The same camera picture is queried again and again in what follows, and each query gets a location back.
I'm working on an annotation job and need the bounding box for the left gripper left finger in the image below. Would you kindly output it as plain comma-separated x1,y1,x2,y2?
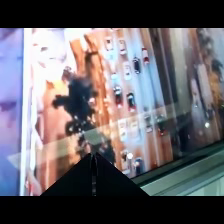
41,152,96,197

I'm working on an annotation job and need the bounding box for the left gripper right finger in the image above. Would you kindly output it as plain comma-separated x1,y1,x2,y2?
94,152,150,197

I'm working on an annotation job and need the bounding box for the silver frame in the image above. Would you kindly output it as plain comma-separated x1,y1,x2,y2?
132,142,224,197

